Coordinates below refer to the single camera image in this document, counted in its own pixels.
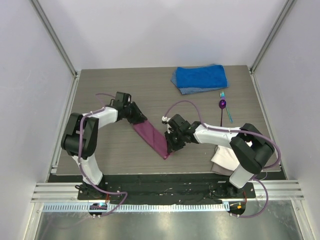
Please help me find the magenta satin napkin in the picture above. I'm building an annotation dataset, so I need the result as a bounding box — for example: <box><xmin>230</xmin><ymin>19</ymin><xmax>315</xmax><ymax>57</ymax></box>
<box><xmin>132</xmin><ymin>120</ymin><xmax>170</xmax><ymax>160</ymax></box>

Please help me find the iridescent purple spoon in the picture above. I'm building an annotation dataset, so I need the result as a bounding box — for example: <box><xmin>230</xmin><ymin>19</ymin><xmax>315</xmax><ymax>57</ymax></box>
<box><xmin>218</xmin><ymin>99</ymin><xmax>227</xmax><ymax>127</ymax></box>

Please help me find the iridescent fork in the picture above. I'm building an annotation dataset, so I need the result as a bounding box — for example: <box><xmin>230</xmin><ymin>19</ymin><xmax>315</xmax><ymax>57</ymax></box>
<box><xmin>219</xmin><ymin>91</ymin><xmax>234</xmax><ymax>123</ymax></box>

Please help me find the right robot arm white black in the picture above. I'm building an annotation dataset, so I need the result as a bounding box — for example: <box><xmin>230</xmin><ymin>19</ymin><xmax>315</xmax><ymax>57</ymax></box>
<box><xmin>162</xmin><ymin>114</ymin><xmax>275</xmax><ymax>198</ymax></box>

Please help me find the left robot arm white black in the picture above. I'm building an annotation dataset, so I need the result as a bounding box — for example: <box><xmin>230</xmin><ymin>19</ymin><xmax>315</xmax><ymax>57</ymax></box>
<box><xmin>61</xmin><ymin>91</ymin><xmax>148</xmax><ymax>200</ymax></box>

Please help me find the blue striped cloth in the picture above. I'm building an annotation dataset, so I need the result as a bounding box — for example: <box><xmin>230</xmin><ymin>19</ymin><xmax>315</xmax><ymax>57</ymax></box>
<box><xmin>170</xmin><ymin>68</ymin><xmax>229</xmax><ymax>95</ymax></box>

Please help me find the white folded cloth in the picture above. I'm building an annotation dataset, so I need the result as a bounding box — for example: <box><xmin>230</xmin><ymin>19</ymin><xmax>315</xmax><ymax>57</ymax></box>
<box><xmin>211</xmin><ymin>145</ymin><xmax>240</xmax><ymax>171</ymax></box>

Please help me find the blue terry towel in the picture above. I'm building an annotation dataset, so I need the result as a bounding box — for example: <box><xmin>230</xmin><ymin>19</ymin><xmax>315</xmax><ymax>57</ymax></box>
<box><xmin>175</xmin><ymin>64</ymin><xmax>228</xmax><ymax>89</ymax></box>

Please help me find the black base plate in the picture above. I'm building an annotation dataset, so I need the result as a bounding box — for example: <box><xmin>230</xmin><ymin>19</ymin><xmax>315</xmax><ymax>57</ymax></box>
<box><xmin>75</xmin><ymin>173</ymin><xmax>256</xmax><ymax>205</ymax></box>

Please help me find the white slotted cable duct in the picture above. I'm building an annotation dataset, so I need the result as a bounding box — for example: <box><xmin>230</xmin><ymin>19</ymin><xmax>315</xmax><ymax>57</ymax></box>
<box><xmin>42</xmin><ymin>202</ymin><xmax>230</xmax><ymax>213</ymax></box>

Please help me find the aluminium frame post left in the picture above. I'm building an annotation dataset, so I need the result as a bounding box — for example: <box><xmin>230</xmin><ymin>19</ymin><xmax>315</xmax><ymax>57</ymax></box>
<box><xmin>29</xmin><ymin>0</ymin><xmax>77</xmax><ymax>78</ymax></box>

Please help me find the aluminium frame post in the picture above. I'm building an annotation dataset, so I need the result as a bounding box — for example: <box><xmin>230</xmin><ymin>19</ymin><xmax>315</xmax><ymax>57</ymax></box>
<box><xmin>29</xmin><ymin>0</ymin><xmax>77</xmax><ymax>78</ymax></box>
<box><xmin>249</xmin><ymin>0</ymin><xmax>297</xmax><ymax>75</ymax></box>

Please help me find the aluminium front rail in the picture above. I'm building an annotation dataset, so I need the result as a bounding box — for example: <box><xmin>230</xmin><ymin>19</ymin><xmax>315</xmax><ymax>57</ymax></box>
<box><xmin>31</xmin><ymin>180</ymin><xmax>305</xmax><ymax>203</ymax></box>

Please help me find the aluminium frame post right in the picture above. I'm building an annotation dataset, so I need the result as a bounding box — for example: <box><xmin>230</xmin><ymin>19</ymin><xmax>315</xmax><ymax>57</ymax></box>
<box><xmin>249</xmin><ymin>0</ymin><xmax>297</xmax><ymax>75</ymax></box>

